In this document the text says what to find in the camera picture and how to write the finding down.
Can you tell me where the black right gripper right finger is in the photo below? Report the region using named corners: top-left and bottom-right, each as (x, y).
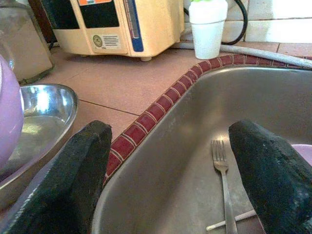
top-left (228, 119), bottom-right (312, 234)

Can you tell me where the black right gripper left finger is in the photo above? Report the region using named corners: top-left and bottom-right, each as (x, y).
top-left (0, 119), bottom-right (113, 234)

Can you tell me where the purple bowl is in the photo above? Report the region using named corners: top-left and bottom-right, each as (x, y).
top-left (0, 55), bottom-right (25, 171)
top-left (291, 143), bottom-right (312, 169)

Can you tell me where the pale thin stick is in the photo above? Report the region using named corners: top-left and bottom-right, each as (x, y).
top-left (206, 209), bottom-right (258, 232)

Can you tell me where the silver metal fork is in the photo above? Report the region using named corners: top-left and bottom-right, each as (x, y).
top-left (211, 139), bottom-right (238, 234)

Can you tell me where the stainless steel bowl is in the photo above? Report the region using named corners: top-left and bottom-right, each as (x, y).
top-left (0, 83), bottom-right (78, 212)

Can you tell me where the clear glass jar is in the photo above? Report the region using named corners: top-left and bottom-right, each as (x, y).
top-left (0, 0), bottom-right (56, 85)

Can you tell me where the small white green-capped bottle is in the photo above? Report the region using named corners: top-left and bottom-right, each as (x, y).
top-left (189, 0), bottom-right (229, 60)

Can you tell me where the beige water ionizer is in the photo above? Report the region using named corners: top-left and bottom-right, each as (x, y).
top-left (40, 0), bottom-right (186, 61)

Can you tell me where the grey hose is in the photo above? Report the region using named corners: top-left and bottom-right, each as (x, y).
top-left (180, 40), bottom-right (312, 69)

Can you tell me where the black power cable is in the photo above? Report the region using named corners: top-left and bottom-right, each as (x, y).
top-left (220, 0), bottom-right (249, 46)

